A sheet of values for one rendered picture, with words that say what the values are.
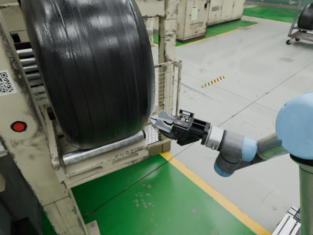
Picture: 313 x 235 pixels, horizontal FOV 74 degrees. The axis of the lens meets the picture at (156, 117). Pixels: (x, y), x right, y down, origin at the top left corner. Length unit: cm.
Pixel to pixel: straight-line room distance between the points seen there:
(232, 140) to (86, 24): 53
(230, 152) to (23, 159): 74
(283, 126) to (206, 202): 139
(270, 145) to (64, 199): 91
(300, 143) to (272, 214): 149
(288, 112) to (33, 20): 60
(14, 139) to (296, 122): 83
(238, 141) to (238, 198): 123
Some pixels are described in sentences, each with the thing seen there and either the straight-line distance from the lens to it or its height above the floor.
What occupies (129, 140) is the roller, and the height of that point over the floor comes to 91.
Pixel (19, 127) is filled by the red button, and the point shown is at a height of 106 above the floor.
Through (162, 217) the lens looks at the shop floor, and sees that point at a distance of 171.
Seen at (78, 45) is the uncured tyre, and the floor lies 134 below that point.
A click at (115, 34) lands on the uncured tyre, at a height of 136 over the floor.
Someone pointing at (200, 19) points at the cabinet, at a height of 48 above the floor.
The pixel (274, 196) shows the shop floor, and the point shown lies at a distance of 203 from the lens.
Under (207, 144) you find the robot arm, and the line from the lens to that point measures 70.
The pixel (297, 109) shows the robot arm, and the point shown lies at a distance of 46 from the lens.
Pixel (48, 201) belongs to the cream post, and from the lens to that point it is 112.
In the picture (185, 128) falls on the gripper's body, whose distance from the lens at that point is 66.
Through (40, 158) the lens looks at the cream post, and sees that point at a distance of 94.
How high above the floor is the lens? 150
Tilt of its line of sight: 36 degrees down
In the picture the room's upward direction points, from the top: straight up
